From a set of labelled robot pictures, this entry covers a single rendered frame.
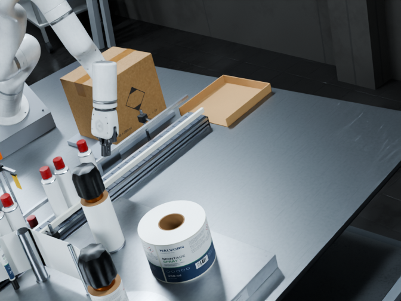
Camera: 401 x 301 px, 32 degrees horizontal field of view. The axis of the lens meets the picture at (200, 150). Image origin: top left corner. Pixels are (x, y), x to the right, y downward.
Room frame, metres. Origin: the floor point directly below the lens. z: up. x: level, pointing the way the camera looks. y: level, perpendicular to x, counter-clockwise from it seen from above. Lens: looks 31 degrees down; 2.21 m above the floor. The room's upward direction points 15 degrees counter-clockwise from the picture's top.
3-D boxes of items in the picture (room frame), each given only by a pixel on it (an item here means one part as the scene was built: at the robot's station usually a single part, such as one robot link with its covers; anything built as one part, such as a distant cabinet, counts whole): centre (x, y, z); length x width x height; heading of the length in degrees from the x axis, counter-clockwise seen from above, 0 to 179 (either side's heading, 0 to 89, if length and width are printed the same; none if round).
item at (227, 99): (2.62, -0.15, 0.85); 0.30 x 0.26 x 0.04; 132
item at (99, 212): (1.80, 0.35, 1.03); 0.09 x 0.09 x 0.30
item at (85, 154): (2.14, 0.39, 0.98); 0.05 x 0.05 x 0.20
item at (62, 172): (2.06, 0.47, 0.98); 0.05 x 0.05 x 0.20
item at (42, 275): (1.72, 0.57, 0.97); 0.05 x 0.05 x 0.19
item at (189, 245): (1.64, 0.13, 0.95); 0.20 x 0.20 x 0.14
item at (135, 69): (2.65, 0.28, 0.99); 0.30 x 0.24 x 0.27; 131
